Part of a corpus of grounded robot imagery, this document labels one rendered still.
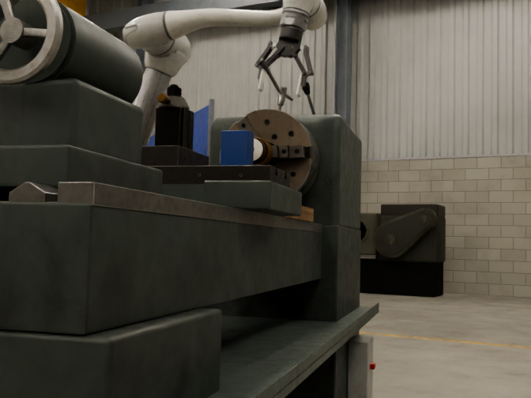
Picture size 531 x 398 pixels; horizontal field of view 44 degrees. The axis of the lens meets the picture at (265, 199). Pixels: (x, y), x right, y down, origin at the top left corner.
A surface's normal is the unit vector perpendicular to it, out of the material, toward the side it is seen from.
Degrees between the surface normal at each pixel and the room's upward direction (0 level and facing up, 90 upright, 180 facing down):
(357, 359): 90
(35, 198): 90
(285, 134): 90
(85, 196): 90
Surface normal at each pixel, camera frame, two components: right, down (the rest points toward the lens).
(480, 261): -0.46, -0.07
